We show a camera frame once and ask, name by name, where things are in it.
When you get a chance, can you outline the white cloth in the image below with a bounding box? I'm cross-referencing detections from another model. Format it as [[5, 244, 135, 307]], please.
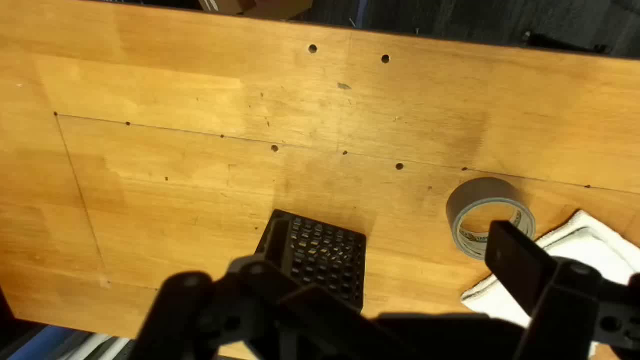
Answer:
[[460, 207, 640, 360]]

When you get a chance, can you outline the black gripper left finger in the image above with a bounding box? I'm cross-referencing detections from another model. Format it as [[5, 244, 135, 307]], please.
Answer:
[[131, 255, 377, 360]]

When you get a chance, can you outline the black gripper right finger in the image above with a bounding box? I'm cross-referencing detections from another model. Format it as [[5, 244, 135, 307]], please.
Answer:
[[484, 217, 640, 360]]

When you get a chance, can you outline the black mesh basket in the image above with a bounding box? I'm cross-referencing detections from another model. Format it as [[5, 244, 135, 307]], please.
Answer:
[[255, 207, 371, 314]]

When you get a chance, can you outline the grey duct tape roll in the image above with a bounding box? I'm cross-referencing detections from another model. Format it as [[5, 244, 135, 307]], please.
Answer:
[[444, 175, 538, 259]]

